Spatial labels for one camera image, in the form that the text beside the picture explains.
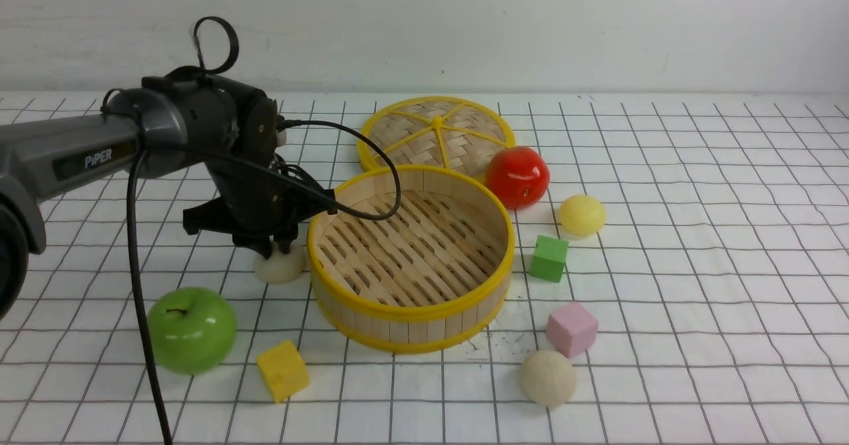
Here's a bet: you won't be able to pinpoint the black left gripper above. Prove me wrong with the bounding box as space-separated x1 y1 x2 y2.
182 98 336 259

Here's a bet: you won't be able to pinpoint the white bun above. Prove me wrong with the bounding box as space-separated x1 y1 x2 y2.
253 245 307 285

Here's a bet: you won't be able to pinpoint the beige bun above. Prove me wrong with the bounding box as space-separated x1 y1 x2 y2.
519 350 577 408

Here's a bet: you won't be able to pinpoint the yellow bun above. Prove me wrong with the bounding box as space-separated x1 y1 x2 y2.
557 194 607 237

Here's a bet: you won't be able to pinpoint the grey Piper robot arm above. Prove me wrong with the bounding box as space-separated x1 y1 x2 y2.
1 66 336 313

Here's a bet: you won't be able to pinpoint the bamboo steamer tray yellow rims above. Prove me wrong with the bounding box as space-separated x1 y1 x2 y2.
306 166 515 353

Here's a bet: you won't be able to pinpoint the woven bamboo steamer lid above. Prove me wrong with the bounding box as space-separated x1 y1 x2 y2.
361 95 517 180

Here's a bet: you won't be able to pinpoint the green apple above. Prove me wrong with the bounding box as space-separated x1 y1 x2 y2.
147 287 237 375

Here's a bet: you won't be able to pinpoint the yellow foam cube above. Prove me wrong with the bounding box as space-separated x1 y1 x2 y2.
257 340 310 403

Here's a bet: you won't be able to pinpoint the red tomato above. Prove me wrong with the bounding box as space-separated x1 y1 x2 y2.
484 146 550 210

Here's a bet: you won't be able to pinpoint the green foam cube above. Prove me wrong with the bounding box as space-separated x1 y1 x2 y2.
528 235 569 283

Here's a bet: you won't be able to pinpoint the pink foam cube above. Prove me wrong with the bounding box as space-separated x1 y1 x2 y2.
546 301 598 359

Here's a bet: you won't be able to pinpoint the white grid tablecloth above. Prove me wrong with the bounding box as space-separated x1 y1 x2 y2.
137 95 847 444

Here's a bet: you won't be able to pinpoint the black cable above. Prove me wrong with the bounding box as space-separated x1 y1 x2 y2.
99 16 403 445

